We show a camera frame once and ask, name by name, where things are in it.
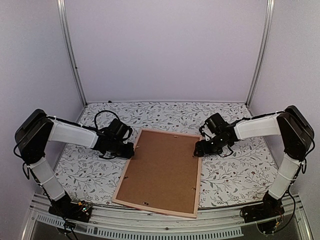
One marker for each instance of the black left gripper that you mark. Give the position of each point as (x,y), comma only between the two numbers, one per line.
(129,153)

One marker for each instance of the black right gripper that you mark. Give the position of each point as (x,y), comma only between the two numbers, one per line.
(202,150)

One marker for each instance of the aluminium corner post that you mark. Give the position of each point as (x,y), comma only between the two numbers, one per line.
(262,50)
(62,12)

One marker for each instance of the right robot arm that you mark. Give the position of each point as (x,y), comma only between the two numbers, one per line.
(298,141)

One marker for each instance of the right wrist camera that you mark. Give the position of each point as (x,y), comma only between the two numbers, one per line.
(203,133)

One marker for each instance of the left aluminium corner post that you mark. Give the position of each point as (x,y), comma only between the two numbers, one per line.
(62,12)

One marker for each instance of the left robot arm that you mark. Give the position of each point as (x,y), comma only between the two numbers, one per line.
(33,136)

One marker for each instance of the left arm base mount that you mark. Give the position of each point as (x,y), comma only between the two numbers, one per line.
(80,211)

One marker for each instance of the right aluminium corner post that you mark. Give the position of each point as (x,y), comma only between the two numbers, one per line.
(262,50)

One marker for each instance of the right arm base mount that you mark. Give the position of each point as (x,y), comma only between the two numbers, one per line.
(257,212)

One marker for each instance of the brown backing board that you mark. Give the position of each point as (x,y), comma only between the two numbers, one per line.
(162,170)

